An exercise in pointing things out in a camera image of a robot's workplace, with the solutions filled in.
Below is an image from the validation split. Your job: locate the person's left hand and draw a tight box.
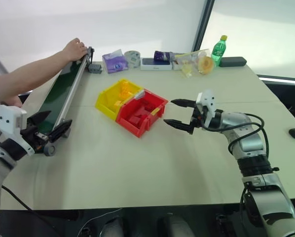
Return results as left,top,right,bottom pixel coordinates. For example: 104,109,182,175
0,95,23,108

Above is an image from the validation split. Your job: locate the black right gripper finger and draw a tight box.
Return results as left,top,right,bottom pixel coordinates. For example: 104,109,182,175
163,118,194,135
171,98,197,109

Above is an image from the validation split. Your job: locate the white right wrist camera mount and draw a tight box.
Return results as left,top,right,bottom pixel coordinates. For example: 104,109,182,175
195,89,216,128

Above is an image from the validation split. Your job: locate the purple tissue pack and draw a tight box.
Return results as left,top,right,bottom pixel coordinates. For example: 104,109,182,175
102,49,129,74

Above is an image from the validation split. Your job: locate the clear plastic bag with snacks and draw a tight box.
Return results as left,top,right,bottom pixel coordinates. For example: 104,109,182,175
173,48,216,79

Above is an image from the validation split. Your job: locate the gray round tape roll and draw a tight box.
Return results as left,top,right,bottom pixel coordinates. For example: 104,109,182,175
124,50,141,69

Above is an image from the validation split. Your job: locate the black oblong case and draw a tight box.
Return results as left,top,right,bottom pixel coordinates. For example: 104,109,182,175
219,56,248,68

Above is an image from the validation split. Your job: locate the red plastic bin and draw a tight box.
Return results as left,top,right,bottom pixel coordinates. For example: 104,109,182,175
115,89,169,138

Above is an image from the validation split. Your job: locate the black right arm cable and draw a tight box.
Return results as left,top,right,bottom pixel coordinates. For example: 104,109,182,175
202,113,272,163

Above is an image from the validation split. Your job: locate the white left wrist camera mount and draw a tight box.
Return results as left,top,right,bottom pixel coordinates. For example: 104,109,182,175
0,104,37,157

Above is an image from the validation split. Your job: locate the red toy block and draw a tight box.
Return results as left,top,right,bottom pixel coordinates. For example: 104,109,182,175
128,110,148,128

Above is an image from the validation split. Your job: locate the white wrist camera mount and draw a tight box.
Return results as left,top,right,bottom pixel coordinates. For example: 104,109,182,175
195,89,216,128
0,104,37,157

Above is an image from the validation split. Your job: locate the crumpled purple snack bag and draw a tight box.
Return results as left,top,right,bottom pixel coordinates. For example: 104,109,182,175
154,50,176,62

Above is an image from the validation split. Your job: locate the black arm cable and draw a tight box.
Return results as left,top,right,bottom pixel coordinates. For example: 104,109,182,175
1,184,57,224
202,113,272,163

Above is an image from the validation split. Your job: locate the round bread bun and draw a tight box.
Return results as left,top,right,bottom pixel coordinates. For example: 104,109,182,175
198,56,215,75

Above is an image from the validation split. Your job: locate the small grey motor block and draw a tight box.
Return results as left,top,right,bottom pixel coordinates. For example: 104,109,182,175
88,63,103,74

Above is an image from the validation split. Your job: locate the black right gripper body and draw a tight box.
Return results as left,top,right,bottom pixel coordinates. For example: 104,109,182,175
189,104,209,135

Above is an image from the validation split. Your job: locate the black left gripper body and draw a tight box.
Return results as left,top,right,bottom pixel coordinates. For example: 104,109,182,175
20,124,51,152

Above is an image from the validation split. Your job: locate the green plastic bottle yellow cap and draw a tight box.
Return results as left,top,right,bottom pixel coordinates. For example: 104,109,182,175
211,35,228,67

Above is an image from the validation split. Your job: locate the yellow plastic bin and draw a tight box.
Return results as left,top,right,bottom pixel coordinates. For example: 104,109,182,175
95,78,145,119

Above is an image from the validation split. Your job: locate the green conveyor belt silver frame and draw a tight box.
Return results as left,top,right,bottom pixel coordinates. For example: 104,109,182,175
30,46,95,158

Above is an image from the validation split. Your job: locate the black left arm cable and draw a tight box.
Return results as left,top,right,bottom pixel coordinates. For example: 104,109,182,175
1,184,57,224

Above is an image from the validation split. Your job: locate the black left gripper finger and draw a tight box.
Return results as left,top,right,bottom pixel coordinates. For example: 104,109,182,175
29,110,52,127
48,119,73,143

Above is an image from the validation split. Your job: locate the white flat box dark top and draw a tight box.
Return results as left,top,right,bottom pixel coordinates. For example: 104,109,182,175
140,57,174,71

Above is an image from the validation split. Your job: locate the person's right hand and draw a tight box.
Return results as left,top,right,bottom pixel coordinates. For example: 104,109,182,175
62,38,88,63

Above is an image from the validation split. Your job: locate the dark window frame post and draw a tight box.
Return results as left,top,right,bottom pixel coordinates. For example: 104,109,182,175
191,0,216,54

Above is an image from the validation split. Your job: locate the yellow toy block stack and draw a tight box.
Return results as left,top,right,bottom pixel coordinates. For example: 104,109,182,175
118,80,134,100

